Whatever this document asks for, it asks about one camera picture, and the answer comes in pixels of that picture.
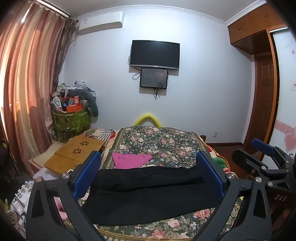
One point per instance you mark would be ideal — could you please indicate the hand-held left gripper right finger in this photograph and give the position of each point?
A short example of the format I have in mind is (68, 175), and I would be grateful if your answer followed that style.
(209, 171)

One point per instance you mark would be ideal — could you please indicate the green storage box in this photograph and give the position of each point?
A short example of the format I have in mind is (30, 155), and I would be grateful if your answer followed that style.
(69, 122)

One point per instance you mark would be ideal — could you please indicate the pink cloth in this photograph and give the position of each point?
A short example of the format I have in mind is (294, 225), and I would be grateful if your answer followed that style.
(129, 160)

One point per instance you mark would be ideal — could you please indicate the wooden overhead cabinet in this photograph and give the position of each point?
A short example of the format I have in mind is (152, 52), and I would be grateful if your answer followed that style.
(252, 27)

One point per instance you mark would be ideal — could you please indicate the wooden bedside table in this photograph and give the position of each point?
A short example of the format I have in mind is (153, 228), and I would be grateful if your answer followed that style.
(40, 160)

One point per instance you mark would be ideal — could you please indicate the striped blanket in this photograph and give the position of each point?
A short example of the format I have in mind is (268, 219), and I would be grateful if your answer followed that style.
(101, 134)

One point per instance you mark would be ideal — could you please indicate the wooden door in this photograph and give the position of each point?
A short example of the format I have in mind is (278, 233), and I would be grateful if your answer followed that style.
(261, 97)

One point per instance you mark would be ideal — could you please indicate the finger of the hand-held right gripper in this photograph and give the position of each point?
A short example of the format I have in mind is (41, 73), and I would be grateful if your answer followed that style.
(263, 148)
(245, 158)

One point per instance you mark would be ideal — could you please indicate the orange box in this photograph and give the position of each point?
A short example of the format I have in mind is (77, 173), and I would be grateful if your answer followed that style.
(74, 108)

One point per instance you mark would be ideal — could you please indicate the white air conditioner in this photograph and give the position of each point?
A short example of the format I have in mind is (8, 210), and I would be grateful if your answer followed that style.
(101, 23)

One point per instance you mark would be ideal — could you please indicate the small black monitor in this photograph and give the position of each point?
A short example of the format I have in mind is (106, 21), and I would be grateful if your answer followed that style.
(153, 77)

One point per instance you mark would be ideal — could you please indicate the pile of white packets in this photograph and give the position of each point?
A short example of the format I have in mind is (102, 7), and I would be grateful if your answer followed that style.
(20, 201)

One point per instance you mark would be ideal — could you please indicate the white wardrobe door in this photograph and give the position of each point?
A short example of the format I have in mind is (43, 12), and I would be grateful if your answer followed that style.
(286, 92)

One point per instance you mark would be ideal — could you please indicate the colourful fleece blanket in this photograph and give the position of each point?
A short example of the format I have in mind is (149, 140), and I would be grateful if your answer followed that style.
(219, 162)

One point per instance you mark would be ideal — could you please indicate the yellow headboard pad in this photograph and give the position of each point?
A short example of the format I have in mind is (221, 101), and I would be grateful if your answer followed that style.
(146, 116)

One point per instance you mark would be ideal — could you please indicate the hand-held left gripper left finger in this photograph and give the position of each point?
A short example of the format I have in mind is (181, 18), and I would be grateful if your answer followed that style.
(86, 172)

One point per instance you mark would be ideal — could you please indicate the black wall television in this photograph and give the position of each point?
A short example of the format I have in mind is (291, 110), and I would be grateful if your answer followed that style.
(154, 54)

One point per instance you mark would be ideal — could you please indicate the pink curtain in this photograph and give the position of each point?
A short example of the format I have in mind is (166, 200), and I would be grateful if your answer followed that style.
(27, 81)

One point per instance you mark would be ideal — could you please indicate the floral blanket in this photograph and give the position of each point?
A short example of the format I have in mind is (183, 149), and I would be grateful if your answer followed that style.
(161, 143)

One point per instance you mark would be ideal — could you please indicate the black pants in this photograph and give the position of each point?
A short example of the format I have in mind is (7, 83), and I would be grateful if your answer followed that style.
(150, 197)

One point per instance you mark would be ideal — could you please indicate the pile of clothes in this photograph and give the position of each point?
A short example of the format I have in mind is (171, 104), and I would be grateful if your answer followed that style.
(69, 89)

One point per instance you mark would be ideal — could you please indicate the wooden bed post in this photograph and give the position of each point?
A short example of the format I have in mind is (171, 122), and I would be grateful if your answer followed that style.
(203, 138)

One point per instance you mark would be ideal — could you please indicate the wooden lap desk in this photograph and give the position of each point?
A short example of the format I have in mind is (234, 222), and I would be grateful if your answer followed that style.
(71, 153)

